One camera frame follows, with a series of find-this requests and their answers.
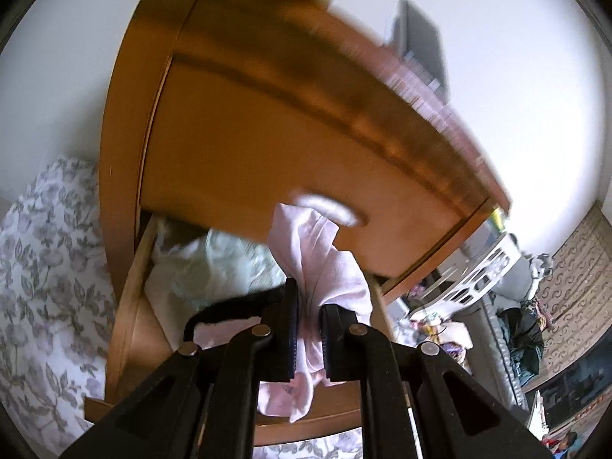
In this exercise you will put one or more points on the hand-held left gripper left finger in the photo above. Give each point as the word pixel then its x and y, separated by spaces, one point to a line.
pixel 290 334

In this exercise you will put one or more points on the dark clothes pile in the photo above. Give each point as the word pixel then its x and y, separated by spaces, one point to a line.
pixel 523 339

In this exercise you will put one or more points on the wooden nightstand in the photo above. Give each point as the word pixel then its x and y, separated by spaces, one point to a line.
pixel 122 153

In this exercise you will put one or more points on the floral bed sheet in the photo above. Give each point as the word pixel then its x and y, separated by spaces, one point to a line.
pixel 43 272

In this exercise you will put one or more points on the beige patterned rug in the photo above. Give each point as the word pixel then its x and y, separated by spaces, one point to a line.
pixel 583 272

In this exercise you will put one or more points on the white organizer rack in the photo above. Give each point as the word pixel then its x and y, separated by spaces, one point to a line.
pixel 478 272

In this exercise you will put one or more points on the white garment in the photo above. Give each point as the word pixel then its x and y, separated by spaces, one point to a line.
pixel 167 291

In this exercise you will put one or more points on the smartphone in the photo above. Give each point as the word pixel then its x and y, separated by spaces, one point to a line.
pixel 423 43

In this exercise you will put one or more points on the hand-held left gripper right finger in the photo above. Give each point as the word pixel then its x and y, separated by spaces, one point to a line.
pixel 330 344

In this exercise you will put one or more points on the green lace garment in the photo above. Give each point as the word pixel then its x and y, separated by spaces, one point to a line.
pixel 224 258

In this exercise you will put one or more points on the wooden drawer with clothes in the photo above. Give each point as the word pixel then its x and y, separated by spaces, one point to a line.
pixel 131 325

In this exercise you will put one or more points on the pink sock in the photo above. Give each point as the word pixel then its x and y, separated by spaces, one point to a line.
pixel 315 258

